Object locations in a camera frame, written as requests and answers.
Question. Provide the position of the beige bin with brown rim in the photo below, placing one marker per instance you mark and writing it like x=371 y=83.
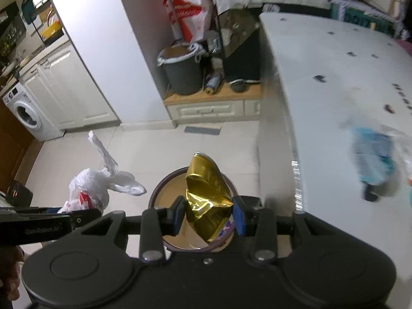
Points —
x=193 y=241

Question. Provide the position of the red and white shopping bag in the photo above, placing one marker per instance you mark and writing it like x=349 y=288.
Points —
x=188 y=9

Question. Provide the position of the white kitchen cabinet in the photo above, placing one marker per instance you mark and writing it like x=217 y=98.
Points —
x=70 y=90

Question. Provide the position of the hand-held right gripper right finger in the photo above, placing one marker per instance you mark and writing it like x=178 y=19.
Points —
x=239 y=216

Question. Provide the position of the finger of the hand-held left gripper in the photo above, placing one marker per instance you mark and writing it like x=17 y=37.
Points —
x=85 y=216

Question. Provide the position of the spray can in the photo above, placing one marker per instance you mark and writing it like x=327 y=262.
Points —
x=213 y=82

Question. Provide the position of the white plastic bag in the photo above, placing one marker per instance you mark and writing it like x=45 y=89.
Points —
x=93 y=186

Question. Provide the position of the light blue snack packet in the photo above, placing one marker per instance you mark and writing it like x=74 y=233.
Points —
x=373 y=154

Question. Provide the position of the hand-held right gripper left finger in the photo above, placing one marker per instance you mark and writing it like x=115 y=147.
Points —
x=177 y=216

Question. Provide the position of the dark box with red light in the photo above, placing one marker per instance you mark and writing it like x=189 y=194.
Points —
x=19 y=193

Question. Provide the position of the white washing machine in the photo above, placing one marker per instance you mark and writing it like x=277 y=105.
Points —
x=29 y=116

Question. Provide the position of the blue purple packet gold lining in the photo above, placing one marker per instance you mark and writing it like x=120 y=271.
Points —
x=206 y=199

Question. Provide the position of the teal sign board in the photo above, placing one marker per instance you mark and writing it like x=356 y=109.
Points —
x=357 y=16

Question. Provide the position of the person's left hand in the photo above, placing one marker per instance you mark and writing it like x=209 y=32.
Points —
x=11 y=273

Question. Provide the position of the wooden platform with white drawers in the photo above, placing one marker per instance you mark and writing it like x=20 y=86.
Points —
x=209 y=109

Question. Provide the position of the teal cutting board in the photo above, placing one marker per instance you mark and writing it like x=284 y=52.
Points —
x=29 y=11

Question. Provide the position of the grey bin with white liner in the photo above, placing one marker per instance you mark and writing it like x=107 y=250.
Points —
x=183 y=74

